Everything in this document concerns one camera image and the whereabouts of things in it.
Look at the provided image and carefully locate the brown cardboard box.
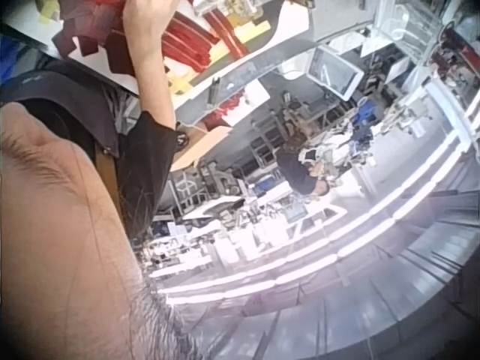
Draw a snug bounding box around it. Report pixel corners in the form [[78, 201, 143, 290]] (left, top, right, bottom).
[[169, 125, 234, 173]]

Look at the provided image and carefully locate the stack of red curved tracks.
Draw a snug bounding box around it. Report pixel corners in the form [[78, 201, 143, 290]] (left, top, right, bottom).
[[160, 9, 251, 73]]

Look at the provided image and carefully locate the pile of dark red blocks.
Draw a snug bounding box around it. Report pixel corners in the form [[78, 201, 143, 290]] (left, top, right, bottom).
[[51, 0, 138, 78]]

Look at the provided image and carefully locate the clear plastic container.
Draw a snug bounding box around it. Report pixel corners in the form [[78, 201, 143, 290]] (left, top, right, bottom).
[[374, 0, 446, 63]]

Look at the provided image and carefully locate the clear plastic tray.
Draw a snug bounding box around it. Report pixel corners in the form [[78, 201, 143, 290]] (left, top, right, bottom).
[[193, 0, 266, 22]]

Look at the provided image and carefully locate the yellow cross-shaped block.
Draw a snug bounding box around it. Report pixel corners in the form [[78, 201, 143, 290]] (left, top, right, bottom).
[[165, 67, 198, 95]]

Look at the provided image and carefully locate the black cylinder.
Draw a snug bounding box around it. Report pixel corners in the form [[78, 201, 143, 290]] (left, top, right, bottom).
[[208, 77, 221, 110]]

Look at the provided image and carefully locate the yellow flat block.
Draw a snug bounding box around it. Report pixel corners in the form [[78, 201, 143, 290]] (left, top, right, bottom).
[[235, 20, 272, 45]]

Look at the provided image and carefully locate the white framed monitor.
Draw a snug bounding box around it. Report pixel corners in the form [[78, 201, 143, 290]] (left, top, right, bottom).
[[306, 43, 365, 101]]

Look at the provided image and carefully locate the red parts heap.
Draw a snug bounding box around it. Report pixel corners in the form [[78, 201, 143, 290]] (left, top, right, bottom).
[[202, 93, 249, 131]]

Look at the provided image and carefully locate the person's right hand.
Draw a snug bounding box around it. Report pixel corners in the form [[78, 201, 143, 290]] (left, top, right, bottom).
[[122, 0, 182, 43]]

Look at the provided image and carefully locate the yellow-green block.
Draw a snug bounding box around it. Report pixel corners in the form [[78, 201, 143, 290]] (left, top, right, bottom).
[[34, 0, 62, 22]]

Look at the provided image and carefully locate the blue bin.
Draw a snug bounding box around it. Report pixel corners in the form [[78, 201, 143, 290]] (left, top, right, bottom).
[[0, 35, 26, 86]]

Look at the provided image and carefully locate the cluttered work table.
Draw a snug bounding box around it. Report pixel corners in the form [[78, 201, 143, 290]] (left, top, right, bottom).
[[148, 175, 350, 277]]

